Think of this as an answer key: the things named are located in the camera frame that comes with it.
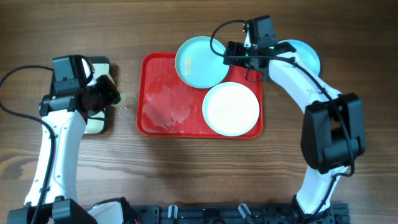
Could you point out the dark green water tray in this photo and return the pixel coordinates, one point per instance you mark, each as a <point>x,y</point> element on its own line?
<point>97,123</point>

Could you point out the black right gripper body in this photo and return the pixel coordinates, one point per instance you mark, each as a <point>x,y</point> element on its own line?
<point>241,50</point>

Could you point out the green yellow sponge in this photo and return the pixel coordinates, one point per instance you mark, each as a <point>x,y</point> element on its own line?
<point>119,100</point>

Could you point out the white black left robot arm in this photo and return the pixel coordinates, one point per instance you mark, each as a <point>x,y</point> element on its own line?
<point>53,193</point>

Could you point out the light blue plate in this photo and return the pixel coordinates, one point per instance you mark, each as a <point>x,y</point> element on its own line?
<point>198,66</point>
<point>307,55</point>

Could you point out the red plastic tray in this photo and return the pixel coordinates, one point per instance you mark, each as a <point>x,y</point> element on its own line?
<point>167,106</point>

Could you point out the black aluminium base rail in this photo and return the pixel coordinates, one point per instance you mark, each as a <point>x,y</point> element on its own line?
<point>266,214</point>

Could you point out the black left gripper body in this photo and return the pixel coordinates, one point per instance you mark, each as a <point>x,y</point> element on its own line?
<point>103,93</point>

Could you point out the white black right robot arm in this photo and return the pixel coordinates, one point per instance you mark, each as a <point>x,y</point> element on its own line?
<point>333,124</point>

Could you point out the white plate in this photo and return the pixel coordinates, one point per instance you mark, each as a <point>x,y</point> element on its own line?
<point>230,109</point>

